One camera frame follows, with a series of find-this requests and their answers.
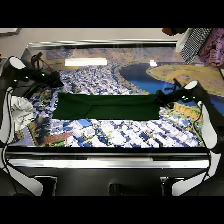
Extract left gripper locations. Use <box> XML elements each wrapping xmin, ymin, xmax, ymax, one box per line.
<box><xmin>45</xmin><ymin>71</ymin><xmax>65</xmax><ymax>89</ymax></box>

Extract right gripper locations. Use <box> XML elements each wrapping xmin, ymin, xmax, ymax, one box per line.
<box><xmin>155</xmin><ymin>89</ymin><xmax>172</xmax><ymax>107</ymax></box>

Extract dark green pants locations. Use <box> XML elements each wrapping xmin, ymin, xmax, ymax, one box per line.
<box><xmin>51</xmin><ymin>91</ymin><xmax>162</xmax><ymax>121</ymax></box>

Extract white garment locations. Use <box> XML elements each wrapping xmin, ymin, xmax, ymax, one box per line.
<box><xmin>10</xmin><ymin>96</ymin><xmax>35</xmax><ymax>132</ymax></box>

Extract checked shirt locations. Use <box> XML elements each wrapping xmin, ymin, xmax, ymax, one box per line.
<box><xmin>179</xmin><ymin>27</ymin><xmax>213</xmax><ymax>65</ymax></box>

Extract purple patterned garment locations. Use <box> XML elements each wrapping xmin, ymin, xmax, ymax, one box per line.
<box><xmin>199</xmin><ymin>27</ymin><xmax>224</xmax><ymax>69</ymax></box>

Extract silver frame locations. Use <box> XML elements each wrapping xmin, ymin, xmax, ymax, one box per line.
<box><xmin>5</xmin><ymin>151</ymin><xmax>212</xmax><ymax>197</ymax></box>

